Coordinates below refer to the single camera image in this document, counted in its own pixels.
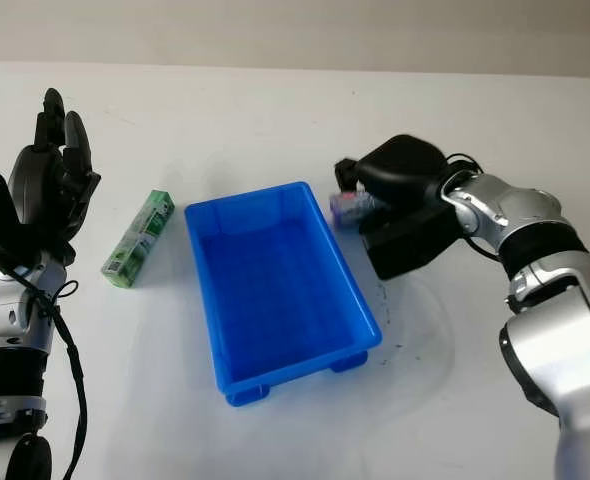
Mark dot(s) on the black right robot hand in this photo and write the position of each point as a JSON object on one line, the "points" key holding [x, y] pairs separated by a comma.
{"points": [[400, 170]]}

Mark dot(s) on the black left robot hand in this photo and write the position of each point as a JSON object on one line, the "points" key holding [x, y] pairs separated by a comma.
{"points": [[40, 180]]}

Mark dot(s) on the silver tissue packet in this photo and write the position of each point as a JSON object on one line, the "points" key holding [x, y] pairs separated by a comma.
{"points": [[347, 207]]}

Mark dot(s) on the green toothpaste box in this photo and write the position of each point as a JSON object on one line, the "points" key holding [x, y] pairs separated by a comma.
{"points": [[137, 240]]}

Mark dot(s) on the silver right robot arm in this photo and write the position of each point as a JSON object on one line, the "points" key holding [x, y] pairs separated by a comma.
{"points": [[555, 325]]}

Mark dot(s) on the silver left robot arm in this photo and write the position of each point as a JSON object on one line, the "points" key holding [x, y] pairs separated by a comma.
{"points": [[5, 320]]}

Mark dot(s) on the blue plastic tray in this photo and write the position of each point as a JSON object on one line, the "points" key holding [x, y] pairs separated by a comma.
{"points": [[280, 295]]}

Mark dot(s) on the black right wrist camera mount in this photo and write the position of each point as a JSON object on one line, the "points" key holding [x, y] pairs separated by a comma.
{"points": [[405, 245]]}

